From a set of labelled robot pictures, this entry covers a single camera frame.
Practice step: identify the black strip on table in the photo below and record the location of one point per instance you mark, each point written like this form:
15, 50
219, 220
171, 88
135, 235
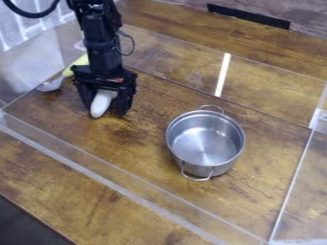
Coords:
250, 16

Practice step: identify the clear acrylic triangular bracket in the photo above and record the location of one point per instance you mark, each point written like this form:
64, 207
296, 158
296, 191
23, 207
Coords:
80, 46

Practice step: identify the silver steel pot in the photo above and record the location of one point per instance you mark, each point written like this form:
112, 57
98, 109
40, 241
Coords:
206, 141

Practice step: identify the spoon with yellow-green handle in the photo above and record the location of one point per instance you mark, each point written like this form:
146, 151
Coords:
53, 84

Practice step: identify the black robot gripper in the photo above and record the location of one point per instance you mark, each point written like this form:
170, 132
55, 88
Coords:
100, 72

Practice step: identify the clear acrylic barrier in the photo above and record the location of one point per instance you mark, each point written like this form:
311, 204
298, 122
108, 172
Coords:
98, 177

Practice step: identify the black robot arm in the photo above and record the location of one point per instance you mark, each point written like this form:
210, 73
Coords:
100, 21

